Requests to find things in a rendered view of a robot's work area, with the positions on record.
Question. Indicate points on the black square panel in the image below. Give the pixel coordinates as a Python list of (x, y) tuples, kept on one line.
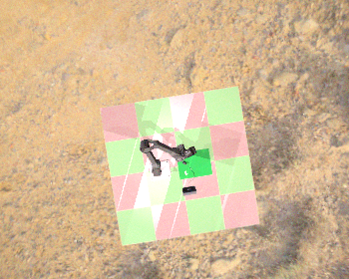
[(189, 190)]

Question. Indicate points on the green circuit board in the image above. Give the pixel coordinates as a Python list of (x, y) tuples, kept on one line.
[(199, 165)]

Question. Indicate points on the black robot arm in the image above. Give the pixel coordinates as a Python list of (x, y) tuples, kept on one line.
[(179, 153)]

